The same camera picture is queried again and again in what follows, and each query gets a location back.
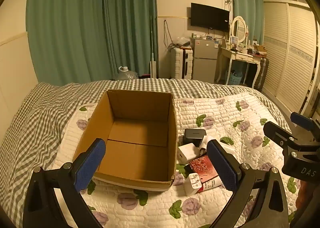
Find large green curtain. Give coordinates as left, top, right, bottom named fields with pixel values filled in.
left=26, top=0, right=158, bottom=86

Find green checkered bed cover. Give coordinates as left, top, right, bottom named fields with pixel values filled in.
left=1, top=78, right=289, bottom=227

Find white suitcase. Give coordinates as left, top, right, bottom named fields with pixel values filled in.
left=170, top=47, right=193, bottom=80

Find black wall television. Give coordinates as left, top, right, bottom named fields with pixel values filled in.
left=190, top=3, right=230, bottom=32

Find white plug adapter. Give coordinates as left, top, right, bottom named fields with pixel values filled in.
left=183, top=173, right=202, bottom=196

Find blue plastic basket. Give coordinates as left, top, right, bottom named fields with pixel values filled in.
left=228, top=69, right=242, bottom=85

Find red patterned box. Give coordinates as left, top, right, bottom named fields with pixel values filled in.
left=189, top=155, right=218, bottom=183

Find oval vanity mirror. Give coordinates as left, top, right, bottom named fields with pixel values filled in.
left=229, top=16, right=248, bottom=44

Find clear water jug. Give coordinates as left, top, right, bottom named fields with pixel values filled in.
left=116, top=66, right=138, bottom=81

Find white floral quilted mat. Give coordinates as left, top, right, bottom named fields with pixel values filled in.
left=51, top=91, right=301, bottom=228

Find person right hand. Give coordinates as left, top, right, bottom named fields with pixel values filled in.
left=296, top=181, right=319, bottom=210

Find white louvered wardrobe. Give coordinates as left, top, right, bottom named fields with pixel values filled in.
left=263, top=0, right=319, bottom=116

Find brown cardboard box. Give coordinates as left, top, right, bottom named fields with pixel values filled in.
left=74, top=90, right=177, bottom=192

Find white mop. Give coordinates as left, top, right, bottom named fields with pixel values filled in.
left=149, top=16, right=157, bottom=78

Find black hanging cable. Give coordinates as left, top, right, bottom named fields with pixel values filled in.
left=163, top=19, right=176, bottom=49

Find white red bottle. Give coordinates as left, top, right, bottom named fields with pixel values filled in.
left=198, top=176, right=223, bottom=193

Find white charger cube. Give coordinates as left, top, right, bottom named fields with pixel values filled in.
left=177, top=143, right=200, bottom=165

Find silver mini fridge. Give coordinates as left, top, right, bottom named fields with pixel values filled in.
left=191, top=38, right=219, bottom=83

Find black power adapter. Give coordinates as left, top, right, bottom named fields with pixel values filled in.
left=183, top=129, right=207, bottom=147

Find white dressing table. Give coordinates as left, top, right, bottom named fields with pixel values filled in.
left=218, top=47, right=261, bottom=89

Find narrow green curtain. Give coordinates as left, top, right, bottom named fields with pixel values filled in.
left=233, top=0, right=264, bottom=44

